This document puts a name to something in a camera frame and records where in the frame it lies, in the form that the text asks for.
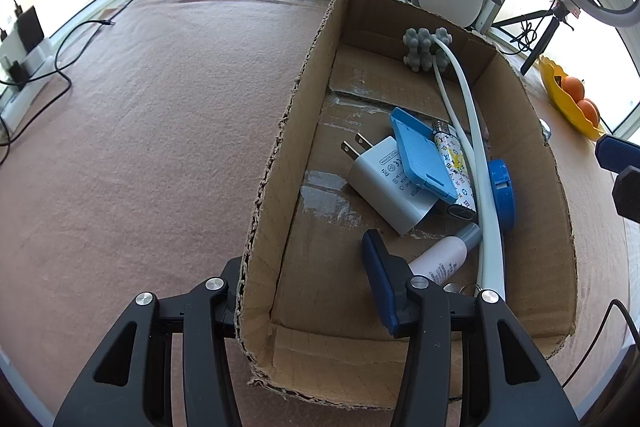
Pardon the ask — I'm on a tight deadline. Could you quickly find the blue round tape measure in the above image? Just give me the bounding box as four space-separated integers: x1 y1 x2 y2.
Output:
487 160 517 233

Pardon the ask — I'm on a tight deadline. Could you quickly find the cardboard box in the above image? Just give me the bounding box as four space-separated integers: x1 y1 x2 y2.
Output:
235 0 578 410

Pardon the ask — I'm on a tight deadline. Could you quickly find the white massager with grey balls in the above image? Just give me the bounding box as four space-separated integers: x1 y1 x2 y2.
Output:
402 26 506 303

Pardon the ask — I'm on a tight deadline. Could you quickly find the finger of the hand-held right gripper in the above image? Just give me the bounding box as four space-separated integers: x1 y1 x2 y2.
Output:
595 134 640 170
612 166 640 223

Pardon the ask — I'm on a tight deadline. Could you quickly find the blue case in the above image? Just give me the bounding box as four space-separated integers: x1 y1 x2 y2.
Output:
389 107 459 203

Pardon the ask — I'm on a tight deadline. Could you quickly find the black ring light cable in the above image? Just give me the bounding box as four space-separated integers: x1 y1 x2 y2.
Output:
512 20 538 53

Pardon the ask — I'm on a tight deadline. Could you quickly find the black power adapter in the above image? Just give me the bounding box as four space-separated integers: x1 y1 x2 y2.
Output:
14 6 45 53

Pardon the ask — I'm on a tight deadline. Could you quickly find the patterned white lighter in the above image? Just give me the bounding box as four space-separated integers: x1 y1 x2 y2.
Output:
431 120 478 214

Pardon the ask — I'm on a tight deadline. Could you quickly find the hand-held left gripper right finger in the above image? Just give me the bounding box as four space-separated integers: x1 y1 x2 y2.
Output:
361 229 581 427

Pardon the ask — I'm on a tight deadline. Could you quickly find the black cable with connector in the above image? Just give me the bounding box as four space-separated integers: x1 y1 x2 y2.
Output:
0 20 117 165

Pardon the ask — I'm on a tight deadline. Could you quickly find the orange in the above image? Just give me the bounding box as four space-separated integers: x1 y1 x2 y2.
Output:
560 76 586 101
577 100 601 126

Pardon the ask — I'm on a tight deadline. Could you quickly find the white charger adapter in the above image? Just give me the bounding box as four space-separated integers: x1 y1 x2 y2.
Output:
341 133 438 237

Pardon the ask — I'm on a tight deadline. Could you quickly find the black tripod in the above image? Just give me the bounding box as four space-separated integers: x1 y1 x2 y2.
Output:
492 0 581 75

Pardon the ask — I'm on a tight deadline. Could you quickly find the pink fleece blanket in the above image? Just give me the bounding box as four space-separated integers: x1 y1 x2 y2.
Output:
0 0 640 427

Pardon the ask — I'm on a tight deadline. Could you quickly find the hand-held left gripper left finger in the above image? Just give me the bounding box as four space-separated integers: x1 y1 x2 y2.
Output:
53 257 243 427

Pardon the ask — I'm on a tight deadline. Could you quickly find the white power strip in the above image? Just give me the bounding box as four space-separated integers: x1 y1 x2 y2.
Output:
0 38 55 128

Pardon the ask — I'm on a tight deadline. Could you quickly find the pink tube with grey cap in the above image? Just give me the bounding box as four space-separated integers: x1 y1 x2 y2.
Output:
407 223 483 286

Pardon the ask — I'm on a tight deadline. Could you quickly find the yellow leaf-shaped bowl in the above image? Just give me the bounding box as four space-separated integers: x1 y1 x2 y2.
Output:
538 56 607 141

